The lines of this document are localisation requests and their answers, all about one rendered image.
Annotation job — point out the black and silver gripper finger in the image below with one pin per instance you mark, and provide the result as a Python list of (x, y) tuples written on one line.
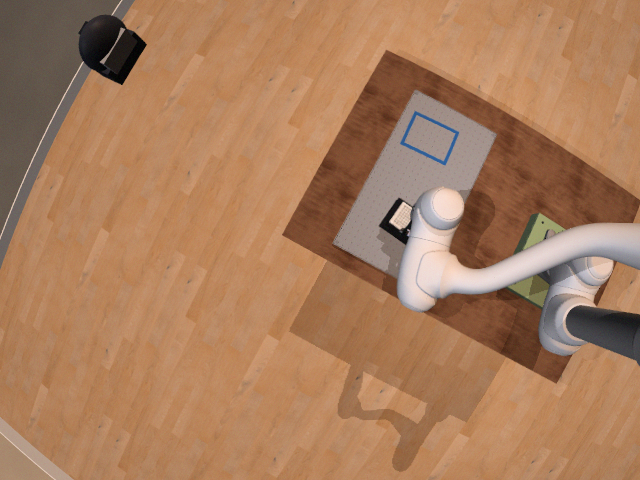
[(406, 235)]

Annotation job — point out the blue tape outline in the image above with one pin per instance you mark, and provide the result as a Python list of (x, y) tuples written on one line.
[(423, 153)]

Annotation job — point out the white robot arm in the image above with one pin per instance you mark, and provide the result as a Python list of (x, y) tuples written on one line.
[(428, 271)]

